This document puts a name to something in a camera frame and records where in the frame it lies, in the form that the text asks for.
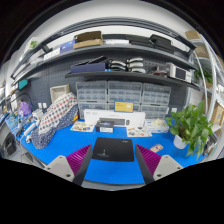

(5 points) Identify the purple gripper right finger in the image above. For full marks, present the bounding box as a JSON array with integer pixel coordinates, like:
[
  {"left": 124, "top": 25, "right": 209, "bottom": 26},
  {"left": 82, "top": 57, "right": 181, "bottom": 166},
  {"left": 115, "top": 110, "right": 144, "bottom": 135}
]
[{"left": 135, "top": 145, "right": 182, "bottom": 184}]

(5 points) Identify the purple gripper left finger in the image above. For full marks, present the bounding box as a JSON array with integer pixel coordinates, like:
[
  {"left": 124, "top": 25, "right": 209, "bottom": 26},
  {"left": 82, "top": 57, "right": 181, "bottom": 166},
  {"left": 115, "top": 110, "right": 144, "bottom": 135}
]
[{"left": 44, "top": 145, "right": 93, "bottom": 186}]

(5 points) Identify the black mouse pad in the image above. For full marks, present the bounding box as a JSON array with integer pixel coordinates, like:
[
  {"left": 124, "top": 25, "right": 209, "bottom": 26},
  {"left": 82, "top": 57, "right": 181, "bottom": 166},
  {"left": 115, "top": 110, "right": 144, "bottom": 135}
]
[{"left": 92, "top": 137, "right": 134, "bottom": 162}]

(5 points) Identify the small card on mat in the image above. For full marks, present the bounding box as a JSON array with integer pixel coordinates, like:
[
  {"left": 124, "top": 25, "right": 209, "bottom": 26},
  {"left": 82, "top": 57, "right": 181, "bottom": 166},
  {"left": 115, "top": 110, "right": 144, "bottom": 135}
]
[{"left": 150, "top": 144, "right": 163, "bottom": 153}]

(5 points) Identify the illustrated sheet right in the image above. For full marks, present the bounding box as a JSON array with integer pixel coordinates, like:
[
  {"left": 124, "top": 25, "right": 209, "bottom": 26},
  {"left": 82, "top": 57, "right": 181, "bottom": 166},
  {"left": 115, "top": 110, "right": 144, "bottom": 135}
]
[{"left": 126, "top": 127, "right": 152, "bottom": 137}]

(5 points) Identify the illustrated sheet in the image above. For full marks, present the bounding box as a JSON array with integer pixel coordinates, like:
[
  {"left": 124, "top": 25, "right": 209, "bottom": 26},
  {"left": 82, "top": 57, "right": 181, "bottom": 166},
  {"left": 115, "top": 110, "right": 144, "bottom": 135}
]
[
  {"left": 126, "top": 127, "right": 152, "bottom": 137},
  {"left": 71, "top": 121, "right": 94, "bottom": 132}
]

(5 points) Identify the white tissue pack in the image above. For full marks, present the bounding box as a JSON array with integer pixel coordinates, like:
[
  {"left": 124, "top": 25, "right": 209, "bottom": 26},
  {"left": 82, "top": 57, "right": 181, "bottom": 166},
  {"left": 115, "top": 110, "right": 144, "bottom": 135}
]
[{"left": 146, "top": 119, "right": 169, "bottom": 133}]

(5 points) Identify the illustrated sheet left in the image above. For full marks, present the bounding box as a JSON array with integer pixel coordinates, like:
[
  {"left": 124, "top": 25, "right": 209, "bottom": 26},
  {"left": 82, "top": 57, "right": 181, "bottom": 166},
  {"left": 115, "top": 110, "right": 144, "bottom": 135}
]
[{"left": 71, "top": 121, "right": 94, "bottom": 132}]

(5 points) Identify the white keyboard box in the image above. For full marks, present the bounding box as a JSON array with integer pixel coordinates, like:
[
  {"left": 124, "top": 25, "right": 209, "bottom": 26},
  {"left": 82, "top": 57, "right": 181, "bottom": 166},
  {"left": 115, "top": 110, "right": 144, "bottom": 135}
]
[{"left": 84, "top": 109, "right": 146, "bottom": 127}]

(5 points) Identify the small black box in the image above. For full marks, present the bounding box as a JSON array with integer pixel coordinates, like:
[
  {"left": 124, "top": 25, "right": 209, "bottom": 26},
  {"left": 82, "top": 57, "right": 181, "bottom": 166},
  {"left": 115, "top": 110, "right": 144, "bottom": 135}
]
[{"left": 96, "top": 121, "right": 114, "bottom": 133}]

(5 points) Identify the green potted plant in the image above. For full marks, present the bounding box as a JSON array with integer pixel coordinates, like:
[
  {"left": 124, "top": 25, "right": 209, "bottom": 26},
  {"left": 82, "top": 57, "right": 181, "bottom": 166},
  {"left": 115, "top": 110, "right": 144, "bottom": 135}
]
[{"left": 166, "top": 101, "right": 213, "bottom": 157}]

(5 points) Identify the patterned cloth cover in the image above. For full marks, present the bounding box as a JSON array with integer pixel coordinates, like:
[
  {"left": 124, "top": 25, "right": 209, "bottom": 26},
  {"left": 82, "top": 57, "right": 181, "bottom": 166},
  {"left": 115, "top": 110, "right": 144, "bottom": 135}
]
[{"left": 31, "top": 92, "right": 78, "bottom": 149}]

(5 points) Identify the clear drawer organizer cabinet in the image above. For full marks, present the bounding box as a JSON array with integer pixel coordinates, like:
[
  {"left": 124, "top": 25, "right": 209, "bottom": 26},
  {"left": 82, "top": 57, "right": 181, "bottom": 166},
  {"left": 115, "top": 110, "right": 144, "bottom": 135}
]
[{"left": 76, "top": 81, "right": 171, "bottom": 119}]

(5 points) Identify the yellow label card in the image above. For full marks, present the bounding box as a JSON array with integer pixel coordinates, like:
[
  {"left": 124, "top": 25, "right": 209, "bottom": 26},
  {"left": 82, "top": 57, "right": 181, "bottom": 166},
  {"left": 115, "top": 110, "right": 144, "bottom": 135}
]
[{"left": 114, "top": 101, "right": 133, "bottom": 113}]

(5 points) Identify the purple figure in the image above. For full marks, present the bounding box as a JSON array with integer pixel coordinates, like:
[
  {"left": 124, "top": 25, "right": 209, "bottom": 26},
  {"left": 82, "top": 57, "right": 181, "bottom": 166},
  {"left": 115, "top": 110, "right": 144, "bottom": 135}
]
[{"left": 18, "top": 102, "right": 31, "bottom": 117}]

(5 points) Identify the white basket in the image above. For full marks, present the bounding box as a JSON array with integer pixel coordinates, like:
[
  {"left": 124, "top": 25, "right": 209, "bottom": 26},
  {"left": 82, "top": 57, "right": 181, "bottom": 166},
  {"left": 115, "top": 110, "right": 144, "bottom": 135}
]
[{"left": 50, "top": 85, "right": 70, "bottom": 102}]

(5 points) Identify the lower grey shelf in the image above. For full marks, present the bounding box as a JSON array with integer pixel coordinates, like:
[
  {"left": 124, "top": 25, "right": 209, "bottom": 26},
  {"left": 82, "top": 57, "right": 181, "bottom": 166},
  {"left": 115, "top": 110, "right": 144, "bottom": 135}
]
[{"left": 65, "top": 71, "right": 200, "bottom": 90}]

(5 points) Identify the grey shelf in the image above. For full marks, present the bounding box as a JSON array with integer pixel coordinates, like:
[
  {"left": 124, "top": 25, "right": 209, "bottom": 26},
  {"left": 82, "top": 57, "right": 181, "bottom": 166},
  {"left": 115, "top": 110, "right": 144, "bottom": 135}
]
[
  {"left": 65, "top": 71, "right": 200, "bottom": 90},
  {"left": 10, "top": 17, "right": 198, "bottom": 81}
]

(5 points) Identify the white device on shelf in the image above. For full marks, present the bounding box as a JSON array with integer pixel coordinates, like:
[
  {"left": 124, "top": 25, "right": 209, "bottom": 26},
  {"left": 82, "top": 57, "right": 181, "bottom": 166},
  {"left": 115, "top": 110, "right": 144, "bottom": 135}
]
[{"left": 169, "top": 63, "right": 192, "bottom": 83}]

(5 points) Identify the dark blue flat box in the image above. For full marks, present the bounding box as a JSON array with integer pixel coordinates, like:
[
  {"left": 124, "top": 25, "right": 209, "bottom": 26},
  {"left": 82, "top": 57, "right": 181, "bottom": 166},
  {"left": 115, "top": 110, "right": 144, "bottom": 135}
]
[{"left": 71, "top": 63, "right": 106, "bottom": 73}]

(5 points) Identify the upper grey shelf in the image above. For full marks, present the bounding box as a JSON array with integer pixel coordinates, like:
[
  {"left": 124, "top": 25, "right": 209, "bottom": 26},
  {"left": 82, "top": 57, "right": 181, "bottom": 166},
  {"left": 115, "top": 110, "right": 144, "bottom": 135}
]
[{"left": 10, "top": 17, "right": 198, "bottom": 81}]

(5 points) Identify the blue box on shelf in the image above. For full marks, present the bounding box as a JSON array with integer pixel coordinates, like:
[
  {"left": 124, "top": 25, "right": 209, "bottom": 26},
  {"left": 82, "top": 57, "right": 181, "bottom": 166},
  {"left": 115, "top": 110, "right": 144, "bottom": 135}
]
[{"left": 60, "top": 40, "right": 76, "bottom": 53}]

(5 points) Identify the cardboard box on shelf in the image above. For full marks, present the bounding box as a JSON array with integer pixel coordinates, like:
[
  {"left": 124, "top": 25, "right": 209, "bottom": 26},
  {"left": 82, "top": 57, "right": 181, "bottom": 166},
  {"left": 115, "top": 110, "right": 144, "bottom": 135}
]
[{"left": 73, "top": 31, "right": 103, "bottom": 49}]

